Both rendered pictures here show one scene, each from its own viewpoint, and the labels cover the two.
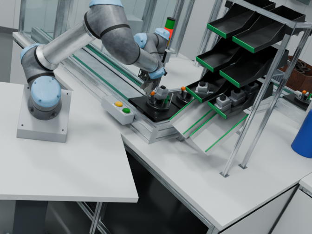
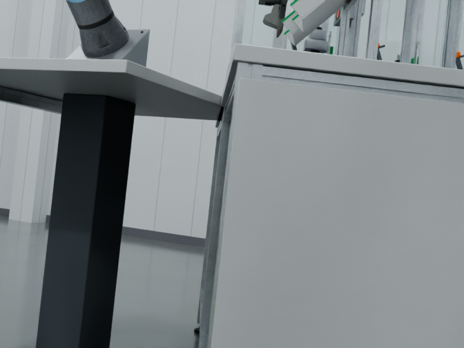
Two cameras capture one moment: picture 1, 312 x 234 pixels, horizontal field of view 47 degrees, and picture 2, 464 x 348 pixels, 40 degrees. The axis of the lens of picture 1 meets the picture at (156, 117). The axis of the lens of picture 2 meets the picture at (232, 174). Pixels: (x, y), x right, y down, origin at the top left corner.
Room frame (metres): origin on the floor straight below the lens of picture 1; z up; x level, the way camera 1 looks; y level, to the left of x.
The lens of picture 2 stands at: (0.40, -1.25, 0.61)
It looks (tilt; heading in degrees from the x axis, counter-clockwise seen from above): 1 degrees up; 48
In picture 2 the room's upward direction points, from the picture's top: 6 degrees clockwise
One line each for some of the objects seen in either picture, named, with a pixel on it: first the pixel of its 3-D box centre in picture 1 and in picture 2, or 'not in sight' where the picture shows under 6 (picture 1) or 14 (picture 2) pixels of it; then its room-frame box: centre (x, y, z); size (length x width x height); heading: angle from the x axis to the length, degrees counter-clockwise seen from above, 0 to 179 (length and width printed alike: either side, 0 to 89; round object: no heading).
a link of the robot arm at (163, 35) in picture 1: (159, 40); not in sight; (1.73, 0.09, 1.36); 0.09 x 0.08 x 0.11; 141
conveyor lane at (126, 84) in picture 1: (126, 89); not in sight; (2.04, 0.23, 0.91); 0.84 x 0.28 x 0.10; 50
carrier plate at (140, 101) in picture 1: (157, 107); not in sight; (1.83, 0.01, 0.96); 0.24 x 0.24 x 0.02; 50
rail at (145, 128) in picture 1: (106, 94); not in sight; (1.89, 0.32, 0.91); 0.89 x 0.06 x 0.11; 50
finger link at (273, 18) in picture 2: (147, 89); (273, 19); (1.72, 0.08, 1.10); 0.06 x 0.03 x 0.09; 140
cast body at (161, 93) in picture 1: (163, 91); (319, 39); (1.84, 0.00, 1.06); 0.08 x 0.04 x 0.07; 140
